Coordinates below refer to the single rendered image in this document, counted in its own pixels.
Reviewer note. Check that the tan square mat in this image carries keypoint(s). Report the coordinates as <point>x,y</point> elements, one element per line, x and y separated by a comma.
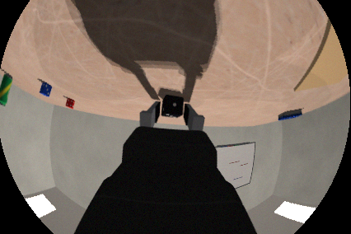
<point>328,66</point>

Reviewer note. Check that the green soda can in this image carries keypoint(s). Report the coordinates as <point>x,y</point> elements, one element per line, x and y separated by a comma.
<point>5,88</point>

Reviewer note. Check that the red die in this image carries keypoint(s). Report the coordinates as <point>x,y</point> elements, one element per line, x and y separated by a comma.
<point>70,103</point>

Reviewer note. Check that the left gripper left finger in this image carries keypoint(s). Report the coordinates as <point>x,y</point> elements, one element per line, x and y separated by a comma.
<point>151,116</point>

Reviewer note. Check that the blue die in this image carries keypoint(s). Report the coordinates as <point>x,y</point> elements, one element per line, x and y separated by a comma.
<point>45,89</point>

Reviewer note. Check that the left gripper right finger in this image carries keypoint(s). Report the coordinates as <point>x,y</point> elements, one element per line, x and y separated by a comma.
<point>194,121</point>

